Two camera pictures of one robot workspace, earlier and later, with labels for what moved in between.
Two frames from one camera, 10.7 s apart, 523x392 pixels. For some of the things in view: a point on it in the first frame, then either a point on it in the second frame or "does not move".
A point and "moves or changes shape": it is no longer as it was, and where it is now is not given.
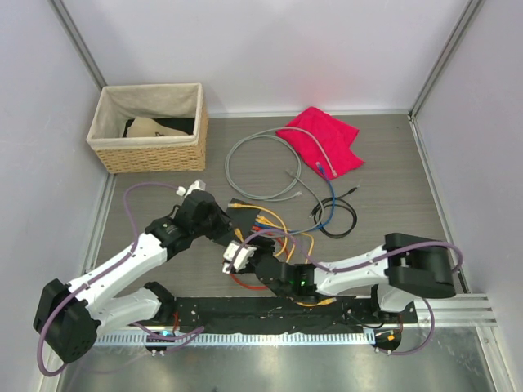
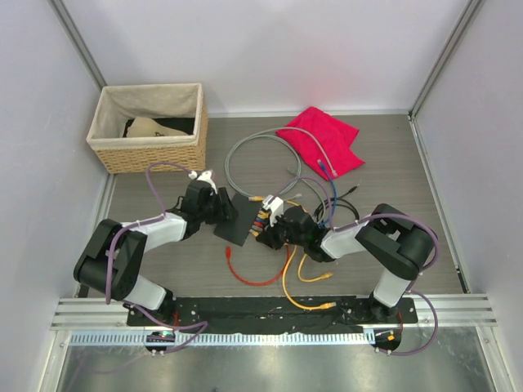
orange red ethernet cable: (279, 241) → (228, 254)
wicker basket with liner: (149, 128) does not move
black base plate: (288, 314) does not move
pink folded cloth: (336, 135) does not move
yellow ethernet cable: (295, 239) moves or changes shape
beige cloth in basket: (143, 126) does not move
